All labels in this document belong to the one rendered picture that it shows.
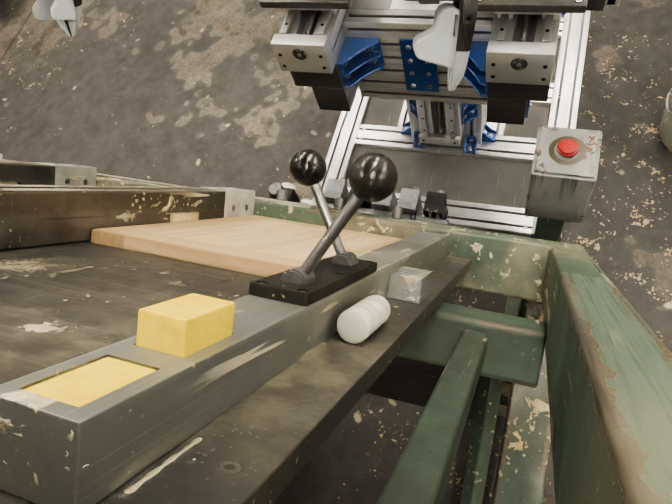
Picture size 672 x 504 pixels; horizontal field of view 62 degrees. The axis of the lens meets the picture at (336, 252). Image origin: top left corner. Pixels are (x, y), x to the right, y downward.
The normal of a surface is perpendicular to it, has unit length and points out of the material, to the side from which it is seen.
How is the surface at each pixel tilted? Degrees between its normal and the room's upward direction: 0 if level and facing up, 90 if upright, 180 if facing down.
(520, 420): 0
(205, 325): 90
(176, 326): 32
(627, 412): 58
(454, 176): 0
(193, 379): 90
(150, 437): 90
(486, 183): 0
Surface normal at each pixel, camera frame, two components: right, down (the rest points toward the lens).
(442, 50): -0.06, 0.53
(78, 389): 0.12, -0.98
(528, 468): -0.22, -0.44
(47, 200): 0.94, 0.16
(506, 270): -0.33, 0.10
